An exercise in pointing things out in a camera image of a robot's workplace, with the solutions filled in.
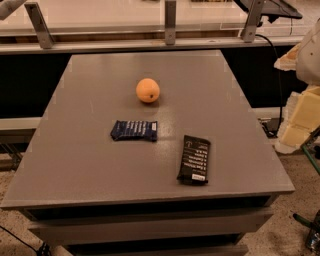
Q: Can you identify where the orange fruit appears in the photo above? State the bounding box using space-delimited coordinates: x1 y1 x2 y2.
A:
136 78 160 103

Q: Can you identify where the green metal leg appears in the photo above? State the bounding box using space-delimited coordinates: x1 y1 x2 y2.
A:
300 128 320 176

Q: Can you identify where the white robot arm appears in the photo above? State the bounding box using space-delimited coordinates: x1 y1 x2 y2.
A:
274 21 320 154

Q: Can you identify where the blue rxbar wrapper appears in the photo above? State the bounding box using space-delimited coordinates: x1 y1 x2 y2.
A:
110 120 158 142

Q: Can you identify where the right metal bracket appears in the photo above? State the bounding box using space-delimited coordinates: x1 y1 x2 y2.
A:
240 0 264 43

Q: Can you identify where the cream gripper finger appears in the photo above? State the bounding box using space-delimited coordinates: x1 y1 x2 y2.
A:
275 85 320 154
274 44 300 71

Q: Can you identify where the metal bracket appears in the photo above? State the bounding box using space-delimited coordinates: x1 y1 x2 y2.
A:
25 2 54 49
240 0 264 43
165 0 177 45

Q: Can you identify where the grey table drawer unit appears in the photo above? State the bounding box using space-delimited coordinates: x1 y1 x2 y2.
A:
19 195 279 256

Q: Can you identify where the black monitor on shelf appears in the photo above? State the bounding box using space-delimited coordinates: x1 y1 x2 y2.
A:
233 0 303 23

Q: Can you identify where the black rxbar chocolate wrapper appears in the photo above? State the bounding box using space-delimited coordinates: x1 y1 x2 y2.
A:
177 135 211 185

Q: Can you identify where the left metal bracket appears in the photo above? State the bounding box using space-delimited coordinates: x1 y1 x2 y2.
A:
25 2 54 49

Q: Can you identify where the black cable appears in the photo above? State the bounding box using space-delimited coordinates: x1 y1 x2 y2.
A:
254 33 284 138

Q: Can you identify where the middle metal bracket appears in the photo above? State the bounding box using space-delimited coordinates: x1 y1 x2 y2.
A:
165 0 177 45

